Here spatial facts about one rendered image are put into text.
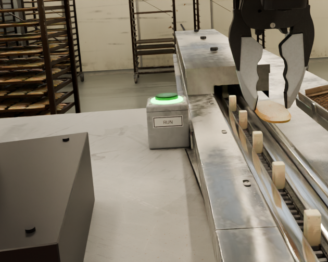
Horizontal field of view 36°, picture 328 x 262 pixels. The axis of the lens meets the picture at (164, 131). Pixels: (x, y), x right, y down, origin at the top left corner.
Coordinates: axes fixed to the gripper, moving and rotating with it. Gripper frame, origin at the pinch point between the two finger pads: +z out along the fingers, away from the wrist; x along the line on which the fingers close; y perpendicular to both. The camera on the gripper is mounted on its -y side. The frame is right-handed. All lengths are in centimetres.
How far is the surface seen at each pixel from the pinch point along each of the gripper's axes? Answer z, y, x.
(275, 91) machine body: 12, 68, -15
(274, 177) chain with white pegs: 8.3, -4.7, 0.6
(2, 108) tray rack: 40, 209, 106
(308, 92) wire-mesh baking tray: 4.0, 23.5, -11.2
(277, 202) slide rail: 8.8, -11.1, 1.7
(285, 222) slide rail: 8.8, -15.9, 2.0
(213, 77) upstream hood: 3.9, 45.3, 3.1
